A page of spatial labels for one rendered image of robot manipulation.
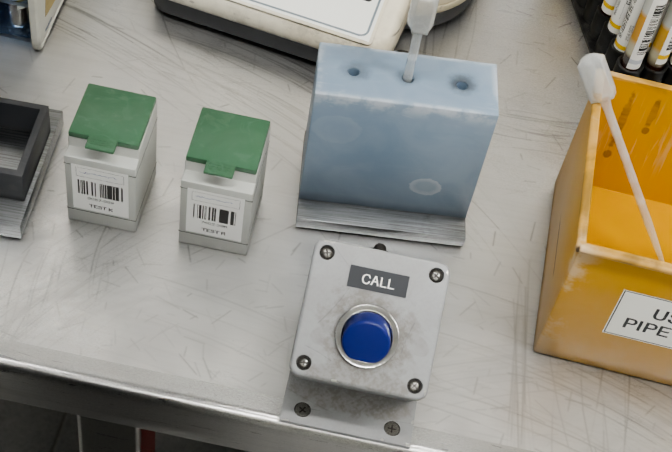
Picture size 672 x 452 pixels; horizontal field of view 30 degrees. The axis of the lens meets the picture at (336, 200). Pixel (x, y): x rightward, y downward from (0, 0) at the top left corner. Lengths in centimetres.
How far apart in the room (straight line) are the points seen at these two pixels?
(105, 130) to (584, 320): 28
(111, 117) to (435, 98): 18
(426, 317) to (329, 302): 5
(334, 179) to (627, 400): 21
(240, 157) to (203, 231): 6
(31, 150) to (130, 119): 6
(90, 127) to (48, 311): 10
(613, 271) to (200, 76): 31
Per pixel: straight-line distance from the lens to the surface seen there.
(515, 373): 71
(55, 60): 82
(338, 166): 71
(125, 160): 69
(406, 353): 63
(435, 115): 68
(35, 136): 73
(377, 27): 81
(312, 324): 63
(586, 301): 67
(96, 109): 70
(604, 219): 78
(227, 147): 68
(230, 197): 68
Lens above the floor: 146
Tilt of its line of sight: 50 degrees down
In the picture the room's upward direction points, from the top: 11 degrees clockwise
